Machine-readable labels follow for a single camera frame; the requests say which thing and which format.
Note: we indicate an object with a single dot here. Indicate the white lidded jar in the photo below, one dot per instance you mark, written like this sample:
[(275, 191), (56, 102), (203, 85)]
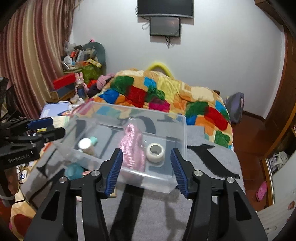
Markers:
[(86, 146)]

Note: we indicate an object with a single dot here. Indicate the grey purple backpack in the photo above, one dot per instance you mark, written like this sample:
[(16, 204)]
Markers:
[(234, 105)]

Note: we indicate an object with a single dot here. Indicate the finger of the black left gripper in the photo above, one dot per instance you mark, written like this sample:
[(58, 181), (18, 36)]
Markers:
[(51, 135)]

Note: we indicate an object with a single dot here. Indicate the light blue book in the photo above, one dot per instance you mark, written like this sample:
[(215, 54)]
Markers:
[(53, 109)]

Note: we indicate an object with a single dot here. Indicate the pink plush hat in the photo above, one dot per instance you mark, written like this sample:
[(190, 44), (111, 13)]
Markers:
[(103, 80)]

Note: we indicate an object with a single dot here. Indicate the teal round object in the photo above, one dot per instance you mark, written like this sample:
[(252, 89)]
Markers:
[(74, 171)]

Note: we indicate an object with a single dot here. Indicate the pink striped curtain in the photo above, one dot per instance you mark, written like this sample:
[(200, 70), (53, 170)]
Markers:
[(32, 45)]

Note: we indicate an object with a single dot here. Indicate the green gift bag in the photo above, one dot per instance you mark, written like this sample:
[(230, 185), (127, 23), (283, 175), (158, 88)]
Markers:
[(90, 72)]

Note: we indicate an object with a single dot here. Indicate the red box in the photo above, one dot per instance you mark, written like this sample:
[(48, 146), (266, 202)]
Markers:
[(64, 81)]

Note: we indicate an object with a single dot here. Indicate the grey plush toy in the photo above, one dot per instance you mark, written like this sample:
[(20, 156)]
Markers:
[(96, 51)]

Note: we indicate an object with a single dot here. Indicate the black wall television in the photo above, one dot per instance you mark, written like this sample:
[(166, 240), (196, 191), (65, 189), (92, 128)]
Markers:
[(177, 8)]

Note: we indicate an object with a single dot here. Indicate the colourful patchwork quilt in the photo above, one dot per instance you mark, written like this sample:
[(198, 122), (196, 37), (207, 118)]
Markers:
[(155, 91)]

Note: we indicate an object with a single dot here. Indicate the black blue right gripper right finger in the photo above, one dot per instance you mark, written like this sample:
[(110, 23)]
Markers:
[(220, 209)]

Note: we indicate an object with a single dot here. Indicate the pink croc shoe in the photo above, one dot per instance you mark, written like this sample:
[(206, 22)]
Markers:
[(261, 191)]

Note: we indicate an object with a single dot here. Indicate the clear plastic storage bin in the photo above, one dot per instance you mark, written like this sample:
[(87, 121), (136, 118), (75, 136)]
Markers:
[(146, 138)]

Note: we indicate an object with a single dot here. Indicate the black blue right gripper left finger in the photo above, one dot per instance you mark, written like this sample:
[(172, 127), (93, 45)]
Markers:
[(56, 217)]

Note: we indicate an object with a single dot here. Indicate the small wall monitor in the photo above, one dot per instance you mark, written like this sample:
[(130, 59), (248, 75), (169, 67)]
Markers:
[(165, 26)]

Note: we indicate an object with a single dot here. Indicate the pink knitted cloth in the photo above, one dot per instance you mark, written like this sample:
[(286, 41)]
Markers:
[(133, 150)]

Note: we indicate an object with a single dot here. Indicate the white tape roll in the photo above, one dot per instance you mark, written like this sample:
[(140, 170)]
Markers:
[(155, 152)]

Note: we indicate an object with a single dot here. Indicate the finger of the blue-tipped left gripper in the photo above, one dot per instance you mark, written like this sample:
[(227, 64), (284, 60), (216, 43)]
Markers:
[(40, 123)]

